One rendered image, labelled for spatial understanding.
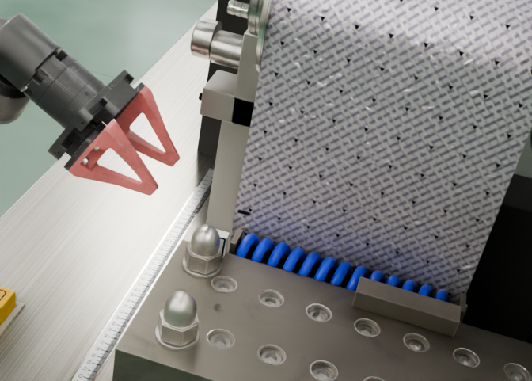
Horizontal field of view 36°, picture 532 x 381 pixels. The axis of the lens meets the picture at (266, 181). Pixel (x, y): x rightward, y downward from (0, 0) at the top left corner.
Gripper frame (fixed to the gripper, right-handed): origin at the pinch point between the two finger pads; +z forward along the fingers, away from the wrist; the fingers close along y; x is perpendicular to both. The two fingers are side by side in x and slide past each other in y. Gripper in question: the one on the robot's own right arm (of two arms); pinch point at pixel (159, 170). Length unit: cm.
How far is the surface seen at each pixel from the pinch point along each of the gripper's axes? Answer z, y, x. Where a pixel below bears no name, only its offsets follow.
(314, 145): 8.7, 0.1, 13.7
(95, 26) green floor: -51, -258, -153
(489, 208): 23.7, 0.0, 20.7
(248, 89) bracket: 1.3, -7.2, 9.6
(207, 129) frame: 2.7, -33.1, -13.5
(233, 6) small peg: -5.0, -6.0, 15.6
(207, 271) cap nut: 8.9, 8.2, 1.0
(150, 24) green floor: -35, -275, -143
